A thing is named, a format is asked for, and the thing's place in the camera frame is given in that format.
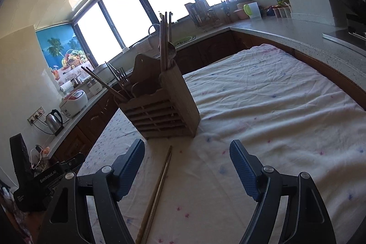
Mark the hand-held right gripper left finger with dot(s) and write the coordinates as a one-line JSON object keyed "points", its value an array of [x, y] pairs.
{"points": [[130, 166]]}

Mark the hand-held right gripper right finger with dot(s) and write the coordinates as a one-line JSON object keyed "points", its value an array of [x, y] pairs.
{"points": [[243, 169]]}

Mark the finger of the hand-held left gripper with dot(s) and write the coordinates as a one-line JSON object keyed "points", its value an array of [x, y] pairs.
{"points": [[73, 162]]}

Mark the wooden utensil holder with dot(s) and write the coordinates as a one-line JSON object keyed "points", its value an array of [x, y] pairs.
{"points": [[154, 115]]}

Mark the metal spoon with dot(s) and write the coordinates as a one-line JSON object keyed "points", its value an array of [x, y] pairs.
{"points": [[171, 52]]}

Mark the steel electric kettle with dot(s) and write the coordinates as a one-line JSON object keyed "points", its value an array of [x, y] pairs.
{"points": [[54, 121]]}

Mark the wooden base cabinets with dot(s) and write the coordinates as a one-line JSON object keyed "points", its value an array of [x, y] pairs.
{"points": [[94, 118]]}

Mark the white floral tablecloth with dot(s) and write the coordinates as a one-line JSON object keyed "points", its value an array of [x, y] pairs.
{"points": [[266, 118]]}

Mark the white and red rice cooker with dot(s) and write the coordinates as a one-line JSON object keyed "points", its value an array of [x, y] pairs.
{"points": [[74, 101]]}

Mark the paper towel roll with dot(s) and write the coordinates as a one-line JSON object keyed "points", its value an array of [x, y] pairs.
{"points": [[65, 87]]}

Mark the small white appliance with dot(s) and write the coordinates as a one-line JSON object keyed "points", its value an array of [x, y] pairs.
{"points": [[94, 86]]}

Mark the steel cooking pot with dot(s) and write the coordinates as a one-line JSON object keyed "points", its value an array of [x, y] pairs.
{"points": [[98, 69]]}

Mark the beach and fruit poster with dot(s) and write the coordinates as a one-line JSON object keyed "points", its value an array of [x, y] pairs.
{"points": [[54, 44]]}

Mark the sink with green basin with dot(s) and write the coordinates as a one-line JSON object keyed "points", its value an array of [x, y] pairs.
{"points": [[183, 40]]}

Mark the steel sink faucet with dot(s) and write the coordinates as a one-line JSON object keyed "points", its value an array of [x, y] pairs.
{"points": [[149, 29]]}

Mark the grey speckled countertop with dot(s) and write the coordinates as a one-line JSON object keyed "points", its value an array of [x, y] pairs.
{"points": [[277, 29]]}

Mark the pink plastic bowl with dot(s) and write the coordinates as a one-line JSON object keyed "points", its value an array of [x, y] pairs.
{"points": [[239, 13]]}

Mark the white jug with green lid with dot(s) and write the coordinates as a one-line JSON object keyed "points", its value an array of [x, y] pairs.
{"points": [[253, 11]]}

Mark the dish rack with knives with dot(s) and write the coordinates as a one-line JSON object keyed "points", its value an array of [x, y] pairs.
{"points": [[200, 15]]}

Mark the seasoning jar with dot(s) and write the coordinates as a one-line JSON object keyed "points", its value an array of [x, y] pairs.
{"points": [[276, 12], [282, 12], [288, 12]]}

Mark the steel gas stove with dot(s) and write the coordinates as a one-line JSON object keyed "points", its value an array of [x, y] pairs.
{"points": [[343, 38]]}

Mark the wall power strip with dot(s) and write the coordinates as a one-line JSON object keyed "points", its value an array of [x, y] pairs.
{"points": [[35, 115]]}

